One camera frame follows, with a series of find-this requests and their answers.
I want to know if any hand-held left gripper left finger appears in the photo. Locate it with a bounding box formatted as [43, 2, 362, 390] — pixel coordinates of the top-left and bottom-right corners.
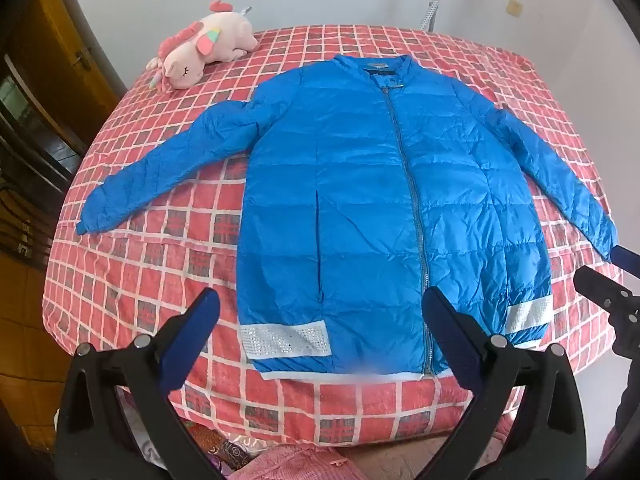
[54, 287, 226, 480]

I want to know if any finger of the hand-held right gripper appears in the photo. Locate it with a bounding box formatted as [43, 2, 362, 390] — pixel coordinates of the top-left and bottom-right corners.
[573, 266, 640, 361]
[611, 244, 640, 271]

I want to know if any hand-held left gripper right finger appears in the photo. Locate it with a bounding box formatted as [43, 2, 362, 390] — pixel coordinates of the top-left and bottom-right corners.
[422, 286, 586, 480]

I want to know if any blue puffer jacket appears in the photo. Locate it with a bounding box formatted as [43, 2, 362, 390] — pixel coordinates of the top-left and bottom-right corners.
[76, 52, 620, 380]

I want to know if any bed with red checked sheet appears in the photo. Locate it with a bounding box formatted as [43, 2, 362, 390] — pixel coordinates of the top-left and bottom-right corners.
[42, 24, 626, 448]

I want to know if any pink patterned cloth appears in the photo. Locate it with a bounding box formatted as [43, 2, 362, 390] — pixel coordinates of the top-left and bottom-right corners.
[117, 395, 451, 480]

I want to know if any dark wooden cabinet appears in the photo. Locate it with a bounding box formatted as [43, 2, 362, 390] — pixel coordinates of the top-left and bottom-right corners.
[0, 55, 86, 261]

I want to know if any pink plush unicorn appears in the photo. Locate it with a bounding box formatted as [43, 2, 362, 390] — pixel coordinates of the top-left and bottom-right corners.
[146, 0, 260, 92]

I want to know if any yellow wooden door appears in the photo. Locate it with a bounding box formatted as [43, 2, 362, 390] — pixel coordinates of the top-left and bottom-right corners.
[0, 0, 128, 146]

